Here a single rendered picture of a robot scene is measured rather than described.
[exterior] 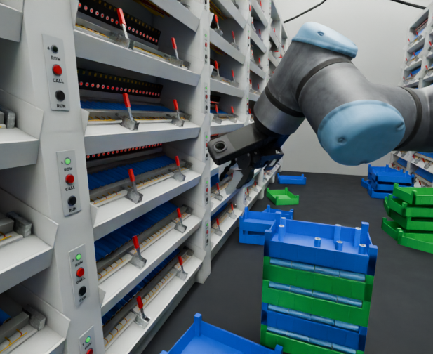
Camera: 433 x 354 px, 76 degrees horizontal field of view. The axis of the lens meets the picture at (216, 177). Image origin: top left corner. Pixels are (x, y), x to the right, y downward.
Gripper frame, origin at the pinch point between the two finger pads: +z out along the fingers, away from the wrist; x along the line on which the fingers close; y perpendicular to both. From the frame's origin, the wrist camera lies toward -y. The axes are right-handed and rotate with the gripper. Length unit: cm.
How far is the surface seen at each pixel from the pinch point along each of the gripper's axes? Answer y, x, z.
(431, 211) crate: 154, -18, 35
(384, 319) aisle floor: 67, -47, 36
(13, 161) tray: -39.0, 7.0, -4.6
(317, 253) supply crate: 28.1, -20.1, 12.1
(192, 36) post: 19, 66, -1
